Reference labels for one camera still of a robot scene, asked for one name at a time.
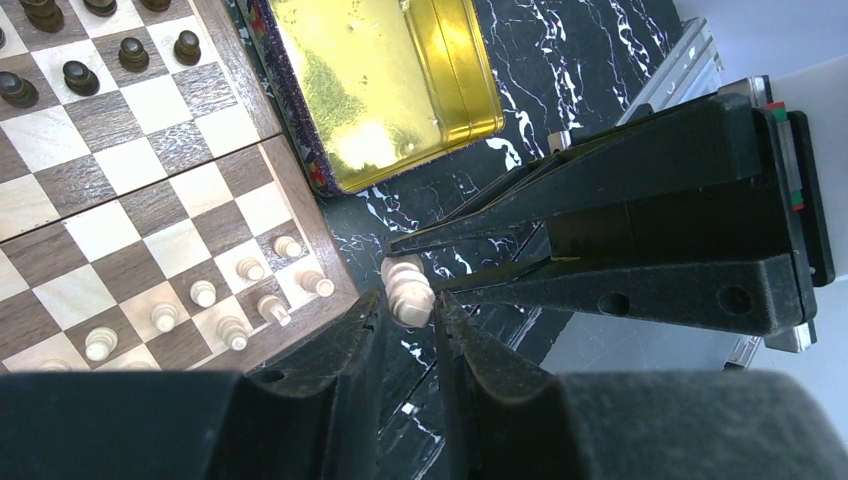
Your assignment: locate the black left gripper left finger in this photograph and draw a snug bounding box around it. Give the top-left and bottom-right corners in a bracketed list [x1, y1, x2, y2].
[1, 291, 386, 479]

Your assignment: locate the aluminium front rail frame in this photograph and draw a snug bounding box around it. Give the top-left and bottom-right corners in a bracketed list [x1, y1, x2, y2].
[616, 17, 723, 125]

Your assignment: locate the empty gold square tin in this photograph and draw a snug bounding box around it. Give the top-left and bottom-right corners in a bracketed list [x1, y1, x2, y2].
[239, 0, 504, 197]

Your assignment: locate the wooden chess board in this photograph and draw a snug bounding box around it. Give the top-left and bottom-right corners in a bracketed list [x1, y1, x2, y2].
[1, 1, 356, 374]

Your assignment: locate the white king chess piece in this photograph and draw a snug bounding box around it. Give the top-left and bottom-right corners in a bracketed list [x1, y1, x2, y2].
[380, 255, 435, 328]

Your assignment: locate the row of dark chess pieces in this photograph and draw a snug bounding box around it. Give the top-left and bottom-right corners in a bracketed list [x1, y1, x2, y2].
[1, 1, 223, 130]

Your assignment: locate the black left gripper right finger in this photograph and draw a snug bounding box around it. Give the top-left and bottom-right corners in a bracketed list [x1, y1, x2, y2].
[433, 293, 847, 479]

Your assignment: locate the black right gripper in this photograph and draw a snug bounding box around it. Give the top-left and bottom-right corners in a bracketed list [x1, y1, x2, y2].
[387, 94, 831, 337]

